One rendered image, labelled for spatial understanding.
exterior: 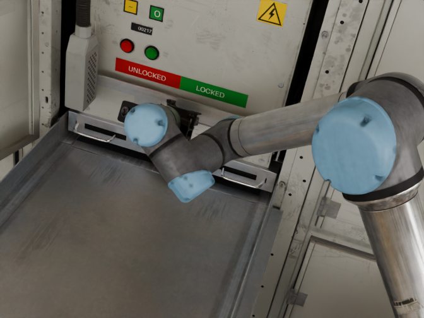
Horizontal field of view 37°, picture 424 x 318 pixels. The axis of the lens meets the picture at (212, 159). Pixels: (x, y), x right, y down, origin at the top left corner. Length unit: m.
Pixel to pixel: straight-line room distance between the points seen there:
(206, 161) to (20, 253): 0.44
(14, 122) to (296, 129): 0.79
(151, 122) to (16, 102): 0.56
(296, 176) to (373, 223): 0.59
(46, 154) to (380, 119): 0.96
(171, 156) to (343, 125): 0.39
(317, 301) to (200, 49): 0.71
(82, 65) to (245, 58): 0.35
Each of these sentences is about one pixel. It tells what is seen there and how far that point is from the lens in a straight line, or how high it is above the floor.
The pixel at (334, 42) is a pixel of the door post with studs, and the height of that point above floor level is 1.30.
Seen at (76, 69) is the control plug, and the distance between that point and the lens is 1.43.
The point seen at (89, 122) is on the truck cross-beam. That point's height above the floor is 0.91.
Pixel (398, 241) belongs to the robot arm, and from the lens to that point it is 0.91.
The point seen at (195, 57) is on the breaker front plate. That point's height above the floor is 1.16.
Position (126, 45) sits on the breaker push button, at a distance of 1.47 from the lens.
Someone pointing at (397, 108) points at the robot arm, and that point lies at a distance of 0.88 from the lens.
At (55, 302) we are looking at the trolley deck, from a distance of 1.27.
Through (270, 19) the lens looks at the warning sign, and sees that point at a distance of 1.35.
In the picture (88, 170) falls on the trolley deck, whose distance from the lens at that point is 1.56.
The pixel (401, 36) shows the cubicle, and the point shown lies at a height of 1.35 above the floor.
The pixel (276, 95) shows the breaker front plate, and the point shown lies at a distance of 1.42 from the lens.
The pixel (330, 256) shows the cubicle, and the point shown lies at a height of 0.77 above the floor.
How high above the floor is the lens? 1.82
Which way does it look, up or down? 36 degrees down
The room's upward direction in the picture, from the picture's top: 11 degrees clockwise
